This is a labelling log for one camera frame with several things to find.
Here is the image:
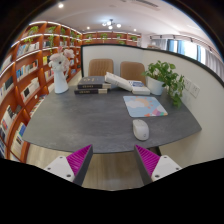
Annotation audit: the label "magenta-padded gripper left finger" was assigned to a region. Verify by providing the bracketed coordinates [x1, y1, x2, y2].
[43, 143, 94, 187]

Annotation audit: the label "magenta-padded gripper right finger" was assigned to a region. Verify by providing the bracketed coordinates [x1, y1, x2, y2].
[133, 144, 183, 186]

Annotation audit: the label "white computer mouse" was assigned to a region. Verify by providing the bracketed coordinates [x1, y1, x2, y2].
[132, 119, 150, 141]

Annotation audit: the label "pastel cloud print mouse pad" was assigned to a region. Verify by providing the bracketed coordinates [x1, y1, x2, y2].
[122, 95, 169, 118]

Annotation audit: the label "blue and white book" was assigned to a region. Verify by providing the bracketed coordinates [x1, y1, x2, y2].
[128, 79, 152, 96]

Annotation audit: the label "green plant in white pot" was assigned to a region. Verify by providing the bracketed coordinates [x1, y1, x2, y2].
[142, 59, 186, 108]

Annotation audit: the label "white vase with pink flowers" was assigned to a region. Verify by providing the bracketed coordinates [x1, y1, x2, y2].
[48, 46, 76, 95]

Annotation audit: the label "orange wooden bookshelf unit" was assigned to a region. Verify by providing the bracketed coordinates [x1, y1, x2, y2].
[0, 20, 143, 164]

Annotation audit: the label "thick white book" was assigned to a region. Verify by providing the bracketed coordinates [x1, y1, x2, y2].
[104, 71, 134, 93]

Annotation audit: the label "tan upholstered chair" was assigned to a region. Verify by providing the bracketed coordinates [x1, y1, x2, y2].
[87, 58, 115, 78]
[120, 60, 147, 84]

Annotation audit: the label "window with grey curtains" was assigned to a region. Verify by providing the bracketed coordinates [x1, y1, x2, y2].
[149, 34, 224, 78]

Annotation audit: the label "ceiling chandelier lamp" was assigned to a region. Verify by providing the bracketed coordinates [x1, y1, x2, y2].
[101, 18, 123, 30]

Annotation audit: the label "recessed ceiling spotlights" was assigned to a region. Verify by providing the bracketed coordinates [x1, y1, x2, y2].
[57, 2, 143, 33]

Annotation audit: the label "ceiling air vent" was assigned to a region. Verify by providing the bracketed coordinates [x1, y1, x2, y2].
[129, 0, 160, 8]

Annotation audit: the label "white wall socket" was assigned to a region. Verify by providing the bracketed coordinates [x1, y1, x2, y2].
[189, 82, 201, 99]
[183, 77, 193, 92]

